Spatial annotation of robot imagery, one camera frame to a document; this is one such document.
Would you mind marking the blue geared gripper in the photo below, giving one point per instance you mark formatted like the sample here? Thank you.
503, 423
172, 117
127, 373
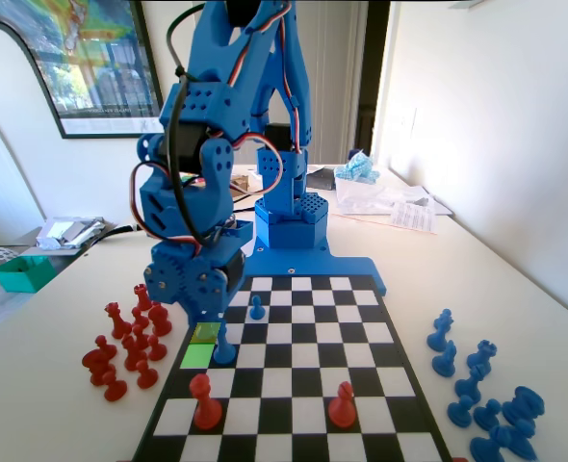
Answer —
198, 280

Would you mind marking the green plastic bin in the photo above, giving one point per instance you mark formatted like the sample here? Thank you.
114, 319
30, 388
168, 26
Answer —
24, 274

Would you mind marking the blue pawn chess piece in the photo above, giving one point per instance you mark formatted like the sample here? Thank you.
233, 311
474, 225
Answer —
459, 415
257, 310
209, 332

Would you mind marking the blue queen chess piece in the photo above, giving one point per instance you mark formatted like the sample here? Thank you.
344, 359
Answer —
224, 353

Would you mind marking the printed paper sheet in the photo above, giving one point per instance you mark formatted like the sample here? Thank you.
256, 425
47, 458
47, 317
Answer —
411, 217

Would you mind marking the blue base plate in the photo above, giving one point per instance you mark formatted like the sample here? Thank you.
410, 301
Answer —
313, 262

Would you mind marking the black white chessboard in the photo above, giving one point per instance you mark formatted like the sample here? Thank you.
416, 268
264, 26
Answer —
303, 356

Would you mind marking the framed landscape poster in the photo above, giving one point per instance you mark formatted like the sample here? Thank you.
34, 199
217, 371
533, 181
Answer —
96, 62

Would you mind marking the clear plastic bag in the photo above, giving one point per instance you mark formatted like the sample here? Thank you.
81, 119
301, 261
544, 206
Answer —
375, 197

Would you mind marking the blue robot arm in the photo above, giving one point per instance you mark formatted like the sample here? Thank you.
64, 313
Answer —
212, 53

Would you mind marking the red base plate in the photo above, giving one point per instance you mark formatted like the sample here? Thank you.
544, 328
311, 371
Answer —
458, 459

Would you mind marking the red bishop chess piece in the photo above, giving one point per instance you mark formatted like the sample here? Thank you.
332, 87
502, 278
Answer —
342, 411
206, 409

